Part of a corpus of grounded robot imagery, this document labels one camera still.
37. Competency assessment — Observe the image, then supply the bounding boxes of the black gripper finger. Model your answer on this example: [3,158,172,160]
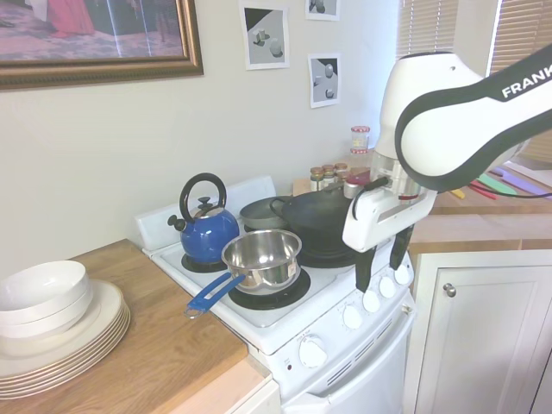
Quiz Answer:
[355,246,377,292]
[389,224,414,271]

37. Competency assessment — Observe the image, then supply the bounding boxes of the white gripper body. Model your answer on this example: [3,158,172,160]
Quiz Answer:
[342,185,439,254]

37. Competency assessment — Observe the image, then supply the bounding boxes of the black stove burner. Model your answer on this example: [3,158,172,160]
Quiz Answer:
[227,267,312,311]
[297,243,361,269]
[180,253,234,273]

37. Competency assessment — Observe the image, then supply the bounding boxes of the white electric stove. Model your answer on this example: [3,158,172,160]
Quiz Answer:
[134,174,417,414]

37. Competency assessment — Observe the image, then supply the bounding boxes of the black wok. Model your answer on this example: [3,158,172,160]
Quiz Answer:
[270,183,361,256]

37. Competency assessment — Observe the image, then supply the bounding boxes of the glass jar with red lid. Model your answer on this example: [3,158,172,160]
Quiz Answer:
[348,147,374,169]
[349,124,372,151]

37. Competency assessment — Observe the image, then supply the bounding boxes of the large white oven knob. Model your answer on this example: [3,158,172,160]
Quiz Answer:
[298,334,328,368]

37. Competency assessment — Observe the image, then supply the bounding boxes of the red knife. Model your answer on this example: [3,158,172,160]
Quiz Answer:
[467,179,497,202]

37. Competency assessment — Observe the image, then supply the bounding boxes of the grey frying pan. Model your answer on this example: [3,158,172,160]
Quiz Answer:
[239,196,294,230]

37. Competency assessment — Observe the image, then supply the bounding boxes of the white cabinet door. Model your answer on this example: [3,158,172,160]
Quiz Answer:
[409,248,552,414]

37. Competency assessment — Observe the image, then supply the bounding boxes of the purple knife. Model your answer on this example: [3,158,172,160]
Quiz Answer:
[491,166,552,195]

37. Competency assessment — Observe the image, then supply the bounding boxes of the medium grey shapes paper print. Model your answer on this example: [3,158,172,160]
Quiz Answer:
[307,53,342,110]

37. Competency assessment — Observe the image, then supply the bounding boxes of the cream base cabinet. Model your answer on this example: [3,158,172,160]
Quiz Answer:
[170,375,281,414]

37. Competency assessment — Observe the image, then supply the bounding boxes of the large grey shapes paper print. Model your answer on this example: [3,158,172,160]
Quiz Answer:
[239,0,290,72]

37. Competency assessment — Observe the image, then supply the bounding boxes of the small grey shapes paper print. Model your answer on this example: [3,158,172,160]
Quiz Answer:
[304,0,340,22]

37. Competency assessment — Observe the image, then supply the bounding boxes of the white gold-rimmed plate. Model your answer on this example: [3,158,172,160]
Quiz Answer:
[0,305,131,394]
[0,297,129,386]
[0,279,127,381]
[0,310,131,397]
[0,301,130,391]
[0,314,132,400]

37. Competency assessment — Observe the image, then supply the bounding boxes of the white bowl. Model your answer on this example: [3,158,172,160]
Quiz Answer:
[0,260,91,312]
[0,282,93,327]
[0,299,93,341]

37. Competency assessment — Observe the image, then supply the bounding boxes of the gold framed painting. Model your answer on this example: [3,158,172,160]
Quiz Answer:
[0,0,204,91]

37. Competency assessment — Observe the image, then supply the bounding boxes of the short black wrist camera cable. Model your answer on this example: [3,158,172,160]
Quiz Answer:
[351,177,387,219]

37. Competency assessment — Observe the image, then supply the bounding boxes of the red grey wrist camera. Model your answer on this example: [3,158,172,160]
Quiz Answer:
[343,171,373,199]

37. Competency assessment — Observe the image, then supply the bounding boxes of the steel saucepan with blue handle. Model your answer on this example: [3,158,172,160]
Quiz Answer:
[185,229,303,320]

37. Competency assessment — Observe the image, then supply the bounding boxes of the long black cable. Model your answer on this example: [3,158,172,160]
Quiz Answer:
[491,188,552,201]

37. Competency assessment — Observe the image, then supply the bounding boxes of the blue kettle with black handle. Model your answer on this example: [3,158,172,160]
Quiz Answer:
[166,172,241,265]

